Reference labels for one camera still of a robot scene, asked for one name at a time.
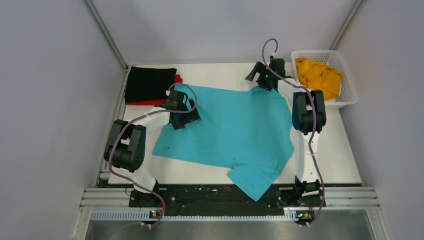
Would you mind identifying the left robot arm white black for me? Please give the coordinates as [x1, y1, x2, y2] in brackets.
[104, 89, 201, 211]

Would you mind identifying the orange t shirt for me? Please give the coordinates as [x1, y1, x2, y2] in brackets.
[295, 58, 344, 101]

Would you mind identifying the white plastic basket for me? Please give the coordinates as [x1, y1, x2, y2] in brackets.
[291, 50, 358, 109]

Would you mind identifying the folded red t shirt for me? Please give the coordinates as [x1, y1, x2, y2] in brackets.
[125, 74, 183, 106]

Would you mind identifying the turquoise t shirt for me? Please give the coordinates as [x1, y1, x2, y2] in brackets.
[152, 85, 295, 201]

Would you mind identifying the aluminium front rail frame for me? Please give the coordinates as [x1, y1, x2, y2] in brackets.
[71, 186, 392, 240]

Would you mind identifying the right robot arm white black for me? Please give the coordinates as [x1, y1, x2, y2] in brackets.
[245, 57, 327, 208]

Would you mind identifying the folded black t shirt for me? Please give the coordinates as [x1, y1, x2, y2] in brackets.
[124, 67, 177, 102]

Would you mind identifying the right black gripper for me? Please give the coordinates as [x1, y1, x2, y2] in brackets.
[245, 62, 274, 92]

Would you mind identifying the left aluminium side rail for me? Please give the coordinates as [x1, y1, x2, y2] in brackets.
[96, 67, 132, 186]

